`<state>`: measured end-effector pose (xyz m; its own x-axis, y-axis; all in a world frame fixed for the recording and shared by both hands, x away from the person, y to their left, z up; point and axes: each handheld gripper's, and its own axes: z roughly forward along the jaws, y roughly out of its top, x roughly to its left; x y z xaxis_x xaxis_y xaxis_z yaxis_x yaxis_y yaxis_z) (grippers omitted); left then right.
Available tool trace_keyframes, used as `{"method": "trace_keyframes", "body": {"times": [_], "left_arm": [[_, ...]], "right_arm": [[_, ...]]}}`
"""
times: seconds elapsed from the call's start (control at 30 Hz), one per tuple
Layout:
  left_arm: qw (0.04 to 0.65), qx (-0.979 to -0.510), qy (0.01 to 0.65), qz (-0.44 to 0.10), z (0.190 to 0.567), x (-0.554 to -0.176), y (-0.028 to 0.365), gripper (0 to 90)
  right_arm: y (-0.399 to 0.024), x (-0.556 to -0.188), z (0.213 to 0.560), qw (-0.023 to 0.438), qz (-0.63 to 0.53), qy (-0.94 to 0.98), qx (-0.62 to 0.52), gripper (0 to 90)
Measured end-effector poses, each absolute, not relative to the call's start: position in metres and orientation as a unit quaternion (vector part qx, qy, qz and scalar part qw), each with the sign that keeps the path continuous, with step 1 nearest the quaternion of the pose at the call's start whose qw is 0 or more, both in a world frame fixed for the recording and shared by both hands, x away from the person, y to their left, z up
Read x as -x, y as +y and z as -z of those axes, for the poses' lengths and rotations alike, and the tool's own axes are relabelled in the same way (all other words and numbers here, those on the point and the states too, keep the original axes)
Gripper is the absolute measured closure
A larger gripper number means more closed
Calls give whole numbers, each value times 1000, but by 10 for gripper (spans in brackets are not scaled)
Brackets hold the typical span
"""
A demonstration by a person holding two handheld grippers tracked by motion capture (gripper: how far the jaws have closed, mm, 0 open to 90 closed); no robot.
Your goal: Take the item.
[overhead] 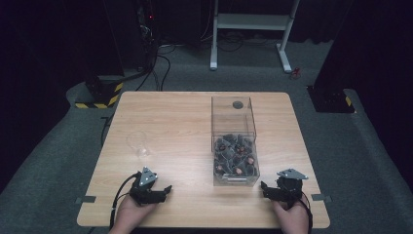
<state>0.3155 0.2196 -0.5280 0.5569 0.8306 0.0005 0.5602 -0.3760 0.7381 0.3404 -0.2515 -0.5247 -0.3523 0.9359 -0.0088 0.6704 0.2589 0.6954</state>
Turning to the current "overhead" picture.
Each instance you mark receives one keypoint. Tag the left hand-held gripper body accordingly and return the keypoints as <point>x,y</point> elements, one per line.
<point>144,190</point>

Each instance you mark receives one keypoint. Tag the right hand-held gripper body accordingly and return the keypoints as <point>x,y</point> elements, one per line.
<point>290,187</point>

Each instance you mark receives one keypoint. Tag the person's left hand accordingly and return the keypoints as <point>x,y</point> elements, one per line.
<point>131,216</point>

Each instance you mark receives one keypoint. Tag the person's right hand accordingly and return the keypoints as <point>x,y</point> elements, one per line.
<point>291,217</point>

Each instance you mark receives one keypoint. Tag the grey tape strip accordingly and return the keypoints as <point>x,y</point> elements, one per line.
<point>321,197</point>
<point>85,199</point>

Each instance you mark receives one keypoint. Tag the pile of dark small parts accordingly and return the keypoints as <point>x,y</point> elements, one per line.
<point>235,156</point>

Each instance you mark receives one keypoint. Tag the clear drinking glass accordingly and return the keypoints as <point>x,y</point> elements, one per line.
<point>139,144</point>

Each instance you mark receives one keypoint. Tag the clear acrylic box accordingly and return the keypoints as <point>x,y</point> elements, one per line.
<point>234,143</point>

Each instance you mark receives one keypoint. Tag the black yellow striped stand base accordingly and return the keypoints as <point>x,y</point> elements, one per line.
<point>104,94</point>

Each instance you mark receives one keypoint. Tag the small red object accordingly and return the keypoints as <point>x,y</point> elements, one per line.
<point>294,73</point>

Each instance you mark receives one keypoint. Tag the dark equipment rack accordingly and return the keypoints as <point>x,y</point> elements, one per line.
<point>147,29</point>

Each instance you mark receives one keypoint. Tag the white metal stand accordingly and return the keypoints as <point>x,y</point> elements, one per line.
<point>251,22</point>

